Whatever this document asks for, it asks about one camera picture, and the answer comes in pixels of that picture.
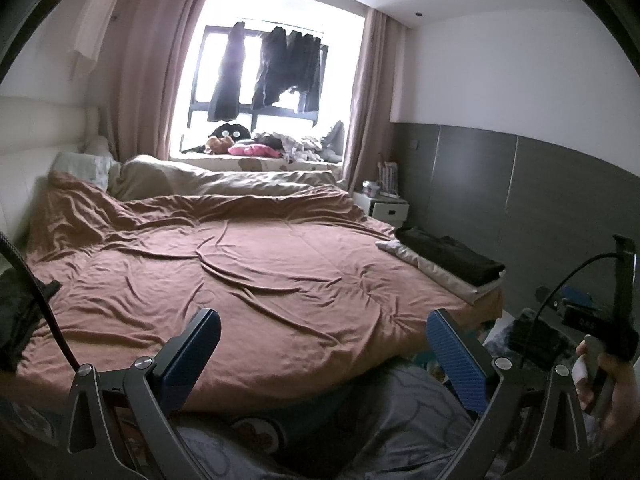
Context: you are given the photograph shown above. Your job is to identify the pink plush toy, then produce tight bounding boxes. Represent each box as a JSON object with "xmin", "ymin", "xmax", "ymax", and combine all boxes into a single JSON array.
[{"xmin": 227, "ymin": 142, "xmax": 281, "ymax": 157}]

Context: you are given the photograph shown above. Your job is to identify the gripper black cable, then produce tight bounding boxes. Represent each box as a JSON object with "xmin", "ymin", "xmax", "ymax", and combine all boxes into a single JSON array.
[
  {"xmin": 0, "ymin": 232, "xmax": 83, "ymax": 368},
  {"xmin": 537, "ymin": 252, "xmax": 618, "ymax": 321}
]

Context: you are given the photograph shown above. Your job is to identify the brown duvet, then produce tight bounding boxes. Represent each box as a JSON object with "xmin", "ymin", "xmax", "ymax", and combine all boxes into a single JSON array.
[{"xmin": 10, "ymin": 169, "xmax": 506, "ymax": 411}]

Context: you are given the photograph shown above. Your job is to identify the hanging dark pants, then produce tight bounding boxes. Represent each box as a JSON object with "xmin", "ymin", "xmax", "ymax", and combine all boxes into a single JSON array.
[{"xmin": 207, "ymin": 21, "xmax": 247, "ymax": 123}]

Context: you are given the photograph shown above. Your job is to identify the black plush toy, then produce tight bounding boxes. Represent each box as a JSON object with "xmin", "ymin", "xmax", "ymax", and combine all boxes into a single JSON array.
[{"xmin": 210, "ymin": 121, "xmax": 251, "ymax": 142}]

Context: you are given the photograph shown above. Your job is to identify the person's grey printed pants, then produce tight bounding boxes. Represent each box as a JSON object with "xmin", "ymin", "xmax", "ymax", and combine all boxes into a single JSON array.
[{"xmin": 115, "ymin": 360, "xmax": 501, "ymax": 480}]

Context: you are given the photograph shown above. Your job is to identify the pile of light clothes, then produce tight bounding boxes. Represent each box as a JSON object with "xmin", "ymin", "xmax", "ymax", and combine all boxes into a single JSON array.
[{"xmin": 252, "ymin": 131, "xmax": 341, "ymax": 163}]

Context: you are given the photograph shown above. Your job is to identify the dark cloth pile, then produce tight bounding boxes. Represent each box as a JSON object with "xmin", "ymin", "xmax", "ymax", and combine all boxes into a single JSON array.
[{"xmin": 0, "ymin": 272, "xmax": 63, "ymax": 373}]

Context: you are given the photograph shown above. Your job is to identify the white pillow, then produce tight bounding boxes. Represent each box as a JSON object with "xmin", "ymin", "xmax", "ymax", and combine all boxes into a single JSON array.
[{"xmin": 52, "ymin": 150, "xmax": 121, "ymax": 191}]

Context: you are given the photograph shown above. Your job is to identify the black button shirt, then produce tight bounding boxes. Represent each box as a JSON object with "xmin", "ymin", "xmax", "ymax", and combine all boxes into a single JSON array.
[{"xmin": 395, "ymin": 226, "xmax": 507, "ymax": 283}]

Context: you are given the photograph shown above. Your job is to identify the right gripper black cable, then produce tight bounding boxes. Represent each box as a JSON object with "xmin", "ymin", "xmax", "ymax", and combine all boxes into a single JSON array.
[{"xmin": 537, "ymin": 252, "xmax": 618, "ymax": 321}]

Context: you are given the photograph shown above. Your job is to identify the hanging dark garments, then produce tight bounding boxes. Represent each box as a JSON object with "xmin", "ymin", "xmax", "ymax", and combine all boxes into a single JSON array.
[{"xmin": 250, "ymin": 25, "xmax": 322, "ymax": 115}]

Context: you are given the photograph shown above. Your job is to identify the white padded headboard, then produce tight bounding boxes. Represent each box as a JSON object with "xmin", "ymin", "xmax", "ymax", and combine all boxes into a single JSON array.
[{"xmin": 0, "ymin": 95, "xmax": 108, "ymax": 266}]

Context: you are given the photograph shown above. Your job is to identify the white folded blanket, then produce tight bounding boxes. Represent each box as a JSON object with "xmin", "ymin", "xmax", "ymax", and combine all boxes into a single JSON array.
[{"xmin": 375, "ymin": 240, "xmax": 503, "ymax": 306}]

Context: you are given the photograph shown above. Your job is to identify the white nightstand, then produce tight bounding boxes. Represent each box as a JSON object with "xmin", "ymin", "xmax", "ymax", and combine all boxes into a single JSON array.
[{"xmin": 352, "ymin": 190, "xmax": 411, "ymax": 228}]

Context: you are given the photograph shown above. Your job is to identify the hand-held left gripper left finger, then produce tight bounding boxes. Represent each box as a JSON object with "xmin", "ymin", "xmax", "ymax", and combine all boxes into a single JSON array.
[{"xmin": 65, "ymin": 308, "xmax": 222, "ymax": 480}]

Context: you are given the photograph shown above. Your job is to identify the window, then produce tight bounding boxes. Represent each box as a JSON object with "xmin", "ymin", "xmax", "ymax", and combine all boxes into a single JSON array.
[{"xmin": 170, "ymin": 0, "xmax": 366, "ymax": 161}]

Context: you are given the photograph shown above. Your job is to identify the person's right hand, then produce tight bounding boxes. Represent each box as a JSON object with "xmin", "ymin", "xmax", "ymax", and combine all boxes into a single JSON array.
[{"xmin": 572, "ymin": 340, "xmax": 640, "ymax": 442}]

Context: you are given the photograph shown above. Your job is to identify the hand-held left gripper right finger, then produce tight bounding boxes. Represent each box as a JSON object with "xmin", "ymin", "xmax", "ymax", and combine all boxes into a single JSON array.
[{"xmin": 426, "ymin": 308, "xmax": 591, "ymax": 480}]

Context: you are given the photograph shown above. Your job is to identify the grey cushion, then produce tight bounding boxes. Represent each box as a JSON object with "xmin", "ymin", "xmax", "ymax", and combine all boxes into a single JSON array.
[{"xmin": 322, "ymin": 120, "xmax": 346, "ymax": 161}]

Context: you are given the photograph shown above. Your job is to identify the upright books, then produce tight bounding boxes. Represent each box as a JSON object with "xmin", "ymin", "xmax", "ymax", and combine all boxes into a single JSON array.
[{"xmin": 380, "ymin": 161, "xmax": 401, "ymax": 196}]

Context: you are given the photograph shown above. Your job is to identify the pink curtain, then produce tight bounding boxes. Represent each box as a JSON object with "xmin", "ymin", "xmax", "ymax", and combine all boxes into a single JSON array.
[
  {"xmin": 342, "ymin": 7, "xmax": 403, "ymax": 193},
  {"xmin": 97, "ymin": 0, "xmax": 216, "ymax": 161}
]

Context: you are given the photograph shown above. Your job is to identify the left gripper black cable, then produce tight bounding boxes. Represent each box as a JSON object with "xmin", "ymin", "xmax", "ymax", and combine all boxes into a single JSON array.
[{"xmin": 0, "ymin": 232, "xmax": 83, "ymax": 368}]

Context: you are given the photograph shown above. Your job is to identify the beige duvet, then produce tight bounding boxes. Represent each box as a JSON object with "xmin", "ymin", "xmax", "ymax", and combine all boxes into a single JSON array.
[{"xmin": 107, "ymin": 155, "xmax": 351, "ymax": 201}]

